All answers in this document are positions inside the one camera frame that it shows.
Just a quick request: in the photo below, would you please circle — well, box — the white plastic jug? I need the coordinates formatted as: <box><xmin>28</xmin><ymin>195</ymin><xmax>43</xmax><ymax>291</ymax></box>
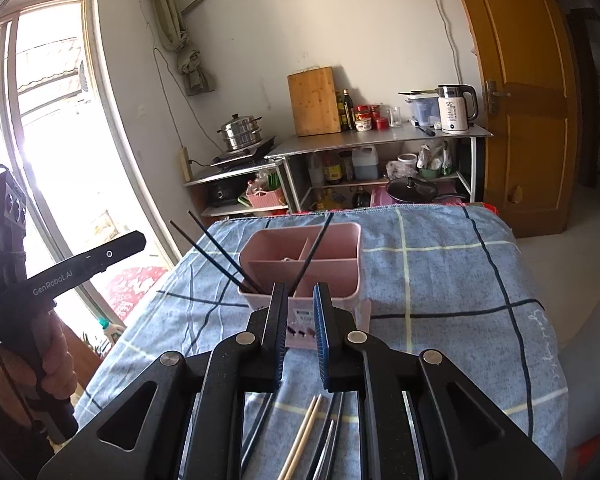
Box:
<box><xmin>352</xmin><ymin>145</ymin><xmax>379</xmax><ymax>181</ymax></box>

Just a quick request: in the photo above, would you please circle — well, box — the window frame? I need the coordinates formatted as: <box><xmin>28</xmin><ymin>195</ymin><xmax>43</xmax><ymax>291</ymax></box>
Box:
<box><xmin>0</xmin><ymin>0</ymin><xmax>175</xmax><ymax>323</ymax></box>

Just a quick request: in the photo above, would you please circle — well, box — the small steel side shelf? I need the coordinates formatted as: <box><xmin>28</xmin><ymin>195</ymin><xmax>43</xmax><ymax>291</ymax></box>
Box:
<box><xmin>184</xmin><ymin>160</ymin><xmax>291</xmax><ymax>223</ymax></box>

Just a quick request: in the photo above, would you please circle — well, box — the blue plaid tablecloth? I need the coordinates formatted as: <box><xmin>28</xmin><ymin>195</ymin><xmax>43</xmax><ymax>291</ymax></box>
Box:
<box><xmin>76</xmin><ymin>205</ymin><xmax>568</xmax><ymax>466</ymax></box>

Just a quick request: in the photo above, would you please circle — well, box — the light wooden chopstick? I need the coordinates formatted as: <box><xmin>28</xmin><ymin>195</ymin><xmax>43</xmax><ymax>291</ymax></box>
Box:
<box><xmin>275</xmin><ymin>393</ymin><xmax>322</xmax><ymax>480</ymax></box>
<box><xmin>281</xmin><ymin>392</ymin><xmax>326</xmax><ymax>480</ymax></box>

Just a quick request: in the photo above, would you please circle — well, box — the steel kitchen shelf table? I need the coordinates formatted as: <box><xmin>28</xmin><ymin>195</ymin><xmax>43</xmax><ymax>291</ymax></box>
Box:
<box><xmin>265</xmin><ymin>122</ymin><xmax>492</xmax><ymax>212</ymax></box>

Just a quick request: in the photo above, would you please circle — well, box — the stainless steel steamer pot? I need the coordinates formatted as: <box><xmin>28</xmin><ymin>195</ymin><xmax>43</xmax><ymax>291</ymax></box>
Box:
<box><xmin>218</xmin><ymin>114</ymin><xmax>262</xmax><ymax>152</ymax></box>

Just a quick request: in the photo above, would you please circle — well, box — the pink small basket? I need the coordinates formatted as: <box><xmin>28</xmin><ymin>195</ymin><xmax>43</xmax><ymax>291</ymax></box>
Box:
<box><xmin>246</xmin><ymin>181</ymin><xmax>287</xmax><ymax>209</ymax></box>

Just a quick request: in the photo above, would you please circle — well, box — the white electric kettle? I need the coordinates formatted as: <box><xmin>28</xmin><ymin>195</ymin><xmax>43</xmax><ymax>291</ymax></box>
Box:
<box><xmin>437</xmin><ymin>84</ymin><xmax>479</xmax><ymax>133</ymax></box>

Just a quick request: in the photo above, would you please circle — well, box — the red lidded jar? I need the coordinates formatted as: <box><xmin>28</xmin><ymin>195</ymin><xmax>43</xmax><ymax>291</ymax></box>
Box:
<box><xmin>354</xmin><ymin>105</ymin><xmax>373</xmax><ymax>132</ymax></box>

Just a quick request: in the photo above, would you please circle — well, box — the black frying pan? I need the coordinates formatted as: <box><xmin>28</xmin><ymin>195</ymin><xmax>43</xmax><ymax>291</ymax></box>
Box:
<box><xmin>386</xmin><ymin>177</ymin><xmax>438</xmax><ymax>204</ymax></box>

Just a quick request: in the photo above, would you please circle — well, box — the wooden door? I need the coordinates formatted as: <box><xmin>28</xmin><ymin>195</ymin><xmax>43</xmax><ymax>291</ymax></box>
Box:
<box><xmin>462</xmin><ymin>0</ymin><xmax>581</xmax><ymax>237</ymax></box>

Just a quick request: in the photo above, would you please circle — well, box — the hanging grey cloth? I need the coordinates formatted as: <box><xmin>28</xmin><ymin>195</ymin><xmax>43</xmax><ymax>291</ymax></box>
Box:
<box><xmin>151</xmin><ymin>0</ymin><xmax>215</xmax><ymax>96</ymax></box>

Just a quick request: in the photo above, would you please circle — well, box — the person's left hand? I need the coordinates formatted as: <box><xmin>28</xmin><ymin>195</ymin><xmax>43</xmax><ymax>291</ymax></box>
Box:
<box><xmin>0</xmin><ymin>312</ymin><xmax>78</xmax><ymax>408</ymax></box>

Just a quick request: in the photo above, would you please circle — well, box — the induction cooktop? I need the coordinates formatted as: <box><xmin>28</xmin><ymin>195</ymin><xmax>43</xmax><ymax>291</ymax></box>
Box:
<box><xmin>211</xmin><ymin>136</ymin><xmax>275</xmax><ymax>169</ymax></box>

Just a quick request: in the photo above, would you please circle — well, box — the clear plastic container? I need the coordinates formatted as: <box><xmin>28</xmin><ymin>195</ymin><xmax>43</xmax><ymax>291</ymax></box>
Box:
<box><xmin>404</xmin><ymin>91</ymin><xmax>440</xmax><ymax>128</ymax></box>

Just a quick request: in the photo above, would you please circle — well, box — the pink plastic utensil basket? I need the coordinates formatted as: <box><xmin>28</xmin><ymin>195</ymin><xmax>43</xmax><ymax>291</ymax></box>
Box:
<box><xmin>238</xmin><ymin>222</ymin><xmax>372</xmax><ymax>350</ymax></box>

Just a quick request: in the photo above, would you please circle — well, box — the dark soy sauce bottle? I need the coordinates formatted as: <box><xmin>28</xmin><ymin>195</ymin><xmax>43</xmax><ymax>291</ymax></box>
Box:
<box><xmin>341</xmin><ymin>89</ymin><xmax>355</xmax><ymax>130</ymax></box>

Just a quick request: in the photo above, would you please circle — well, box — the black chopstick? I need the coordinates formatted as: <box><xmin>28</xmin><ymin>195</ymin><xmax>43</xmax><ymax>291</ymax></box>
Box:
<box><xmin>288</xmin><ymin>211</ymin><xmax>335</xmax><ymax>297</ymax></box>
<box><xmin>187</xmin><ymin>210</ymin><xmax>265</xmax><ymax>295</ymax></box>
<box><xmin>169</xmin><ymin>220</ymin><xmax>255</xmax><ymax>292</ymax></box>
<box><xmin>240</xmin><ymin>393</ymin><xmax>274</xmax><ymax>474</ymax></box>
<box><xmin>306</xmin><ymin>392</ymin><xmax>344</xmax><ymax>480</ymax></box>

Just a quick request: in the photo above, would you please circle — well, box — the bamboo cutting board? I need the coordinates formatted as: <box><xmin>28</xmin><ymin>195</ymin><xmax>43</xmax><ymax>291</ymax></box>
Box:
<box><xmin>287</xmin><ymin>66</ymin><xmax>340</xmax><ymax>138</ymax></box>

